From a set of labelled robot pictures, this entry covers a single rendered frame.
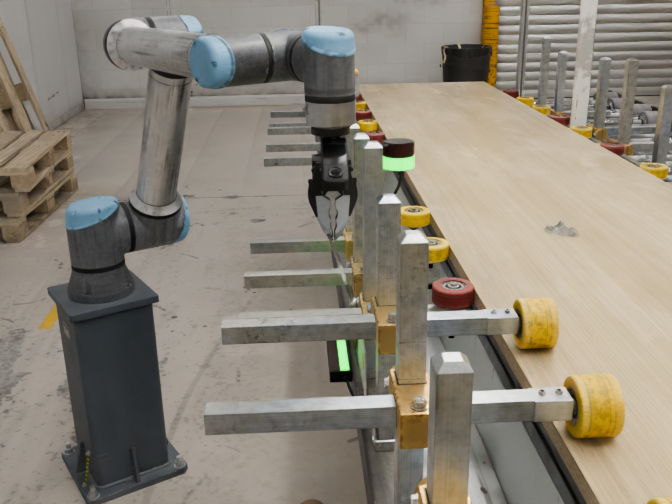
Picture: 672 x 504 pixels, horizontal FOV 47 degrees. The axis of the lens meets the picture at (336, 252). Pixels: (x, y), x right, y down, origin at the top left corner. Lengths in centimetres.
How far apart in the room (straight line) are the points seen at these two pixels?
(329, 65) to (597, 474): 77
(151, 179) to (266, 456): 98
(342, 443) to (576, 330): 142
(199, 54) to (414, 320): 66
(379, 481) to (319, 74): 68
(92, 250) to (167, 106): 48
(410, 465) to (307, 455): 153
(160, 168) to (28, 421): 120
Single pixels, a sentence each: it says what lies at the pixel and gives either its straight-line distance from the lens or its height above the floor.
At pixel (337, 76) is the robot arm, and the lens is 135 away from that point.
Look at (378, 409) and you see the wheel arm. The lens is 98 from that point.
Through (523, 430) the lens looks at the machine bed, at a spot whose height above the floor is 79.
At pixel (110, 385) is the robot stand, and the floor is 35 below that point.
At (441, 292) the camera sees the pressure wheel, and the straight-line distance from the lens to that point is 146.
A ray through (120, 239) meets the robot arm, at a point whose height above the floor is 77.
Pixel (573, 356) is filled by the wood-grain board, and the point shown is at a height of 90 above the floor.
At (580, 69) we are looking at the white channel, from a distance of 316.
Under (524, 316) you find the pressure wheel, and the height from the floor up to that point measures 97.
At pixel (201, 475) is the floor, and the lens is 254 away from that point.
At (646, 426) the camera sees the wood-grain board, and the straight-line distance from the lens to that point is 112.
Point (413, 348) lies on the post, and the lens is 99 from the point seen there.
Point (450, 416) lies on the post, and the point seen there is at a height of 108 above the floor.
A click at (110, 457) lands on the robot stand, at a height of 12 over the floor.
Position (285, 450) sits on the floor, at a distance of 262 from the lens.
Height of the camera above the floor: 147
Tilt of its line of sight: 20 degrees down
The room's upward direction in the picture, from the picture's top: 1 degrees counter-clockwise
